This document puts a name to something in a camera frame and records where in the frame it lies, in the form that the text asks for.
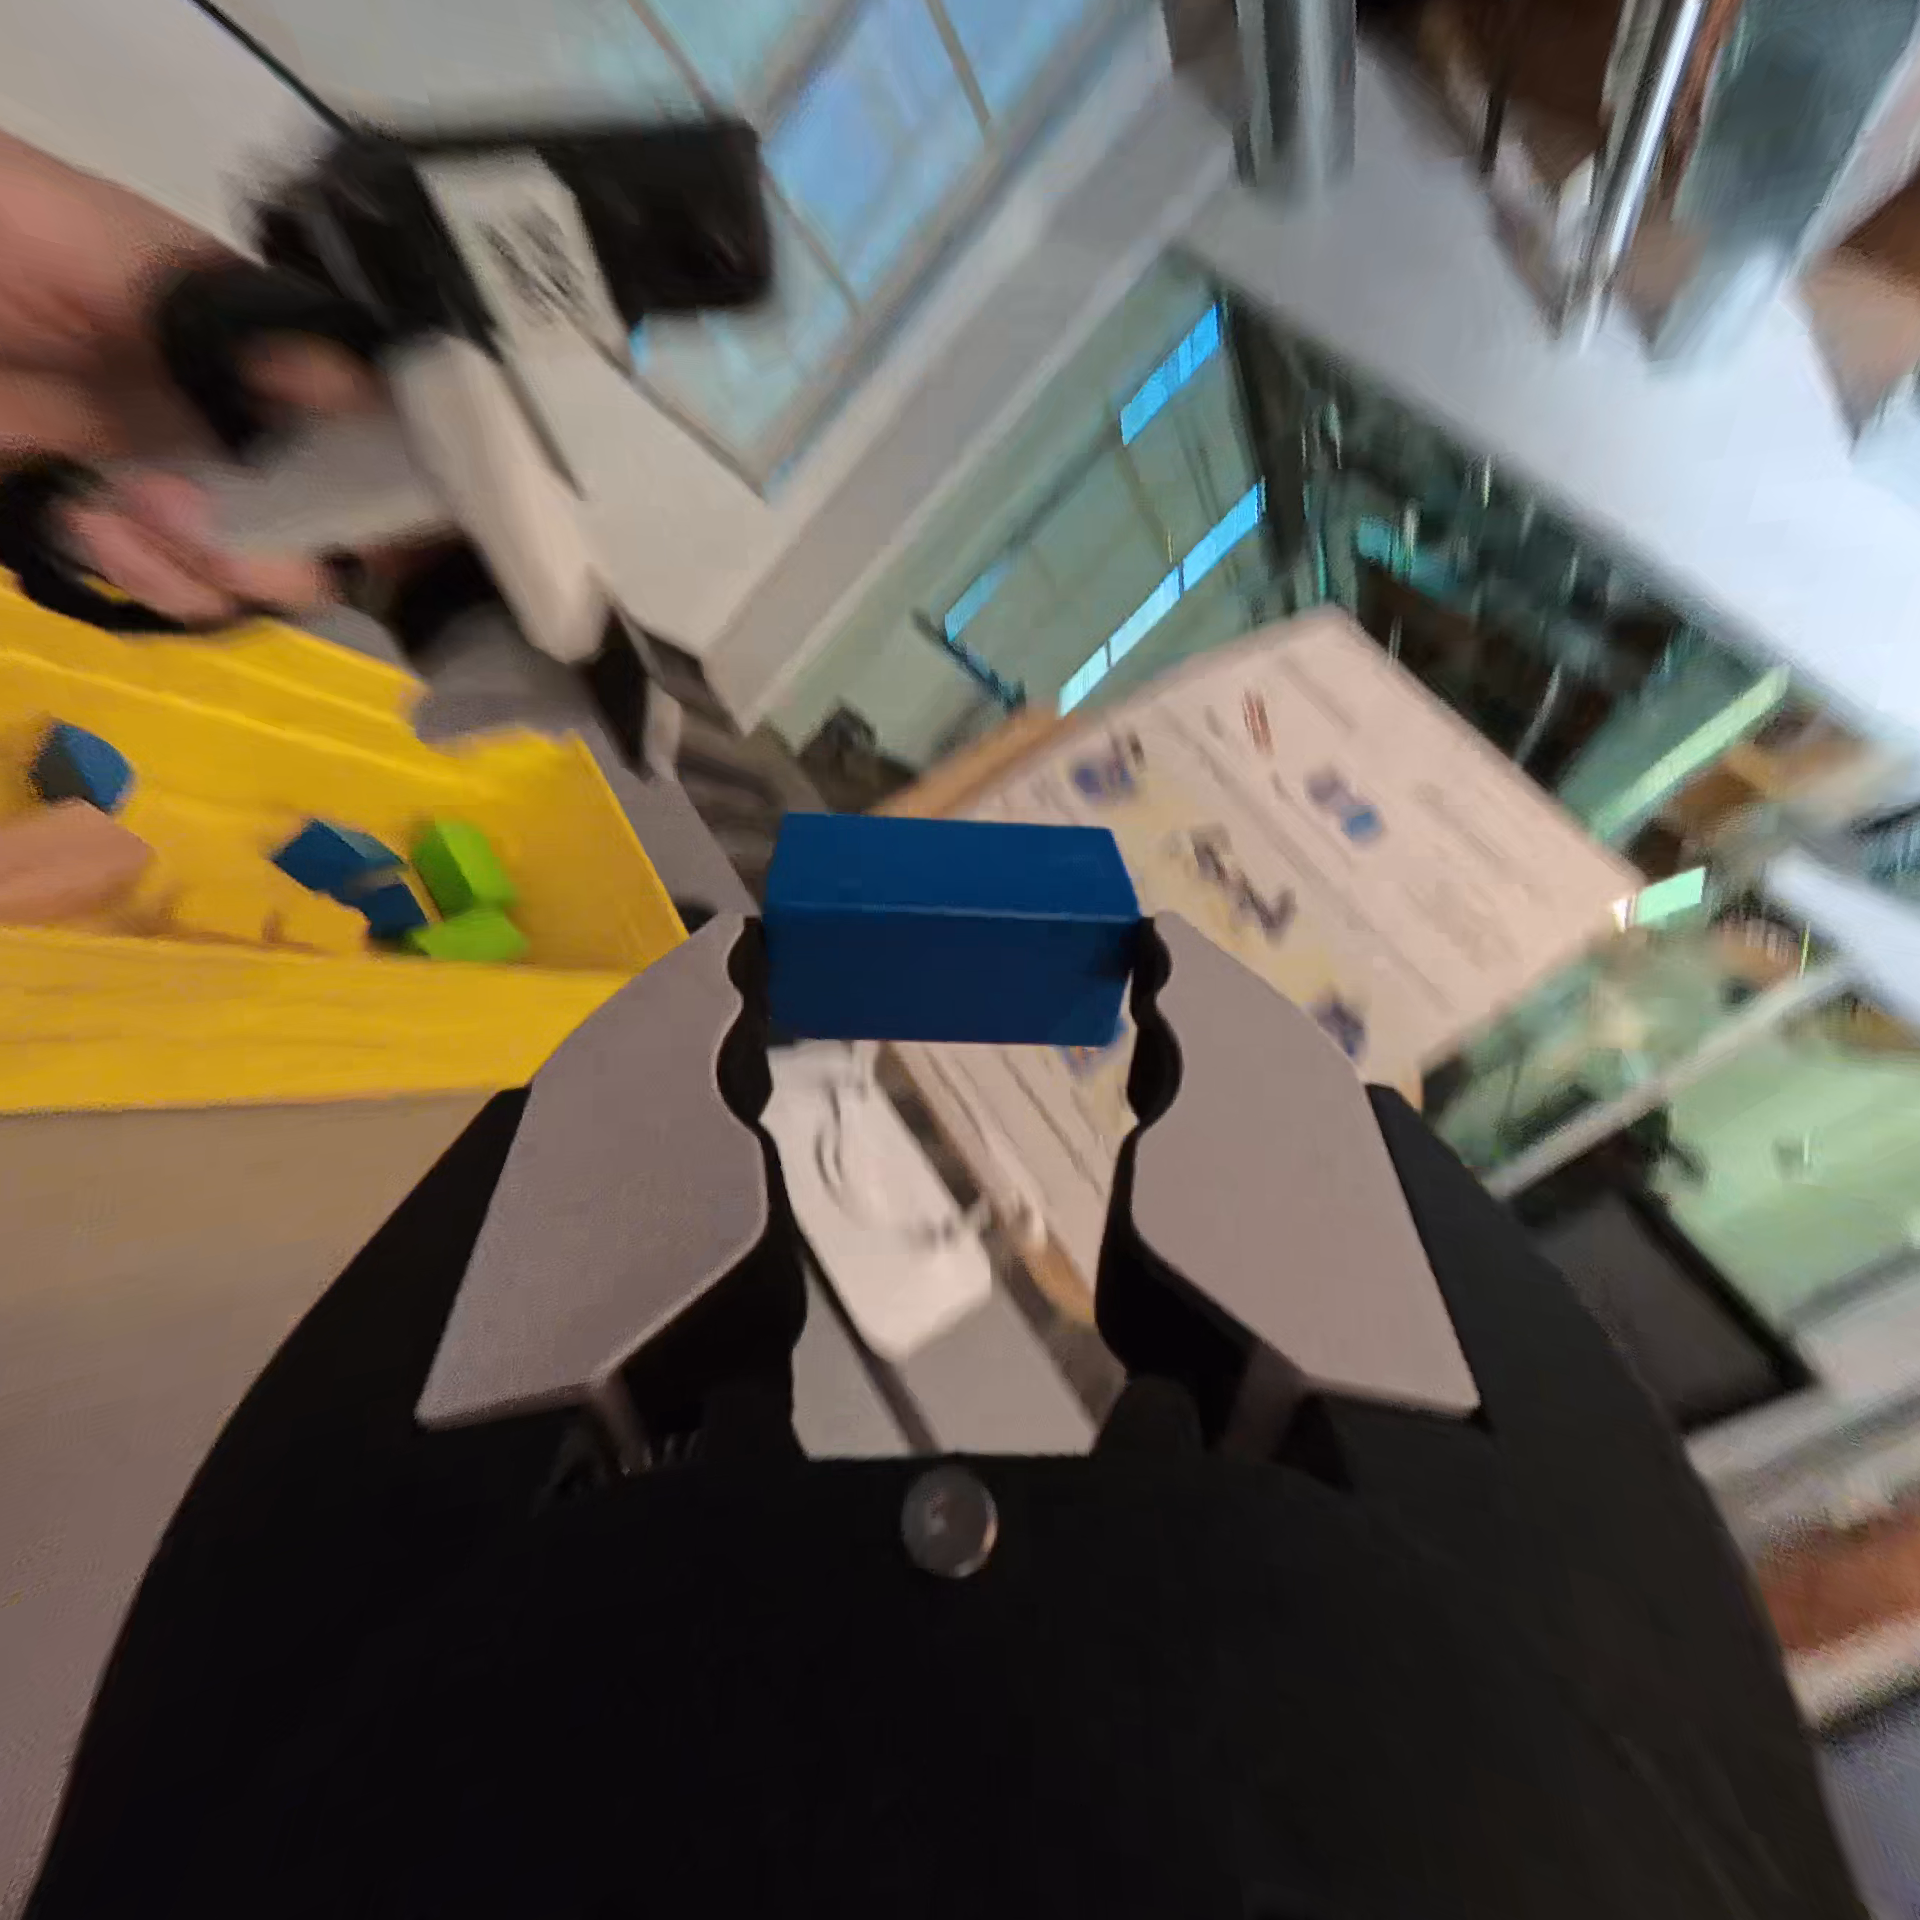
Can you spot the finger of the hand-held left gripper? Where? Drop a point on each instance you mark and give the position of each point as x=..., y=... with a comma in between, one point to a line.
x=504, y=495

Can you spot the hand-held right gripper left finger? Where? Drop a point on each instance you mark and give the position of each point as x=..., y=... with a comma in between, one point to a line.
x=615, y=1201

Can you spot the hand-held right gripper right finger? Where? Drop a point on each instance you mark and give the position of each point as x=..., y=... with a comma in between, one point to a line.
x=1290, y=1214

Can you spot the yellow plastic bin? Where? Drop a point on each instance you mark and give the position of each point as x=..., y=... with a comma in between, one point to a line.
x=224, y=1021

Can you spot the natural wooden block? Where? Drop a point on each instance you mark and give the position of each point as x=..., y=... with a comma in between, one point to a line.
x=68, y=863

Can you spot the white metal stand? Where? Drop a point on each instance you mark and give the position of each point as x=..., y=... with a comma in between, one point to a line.
x=901, y=1275

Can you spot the green wooden block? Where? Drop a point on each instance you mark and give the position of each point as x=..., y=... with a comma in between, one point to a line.
x=464, y=866
x=473, y=938

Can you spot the small blue wooden block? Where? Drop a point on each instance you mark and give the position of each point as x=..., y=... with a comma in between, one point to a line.
x=390, y=912
x=329, y=855

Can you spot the printed instruction sheet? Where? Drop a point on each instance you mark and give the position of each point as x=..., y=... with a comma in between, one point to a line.
x=1349, y=779

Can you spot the glass wall panel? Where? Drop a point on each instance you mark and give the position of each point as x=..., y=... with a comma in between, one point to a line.
x=886, y=150

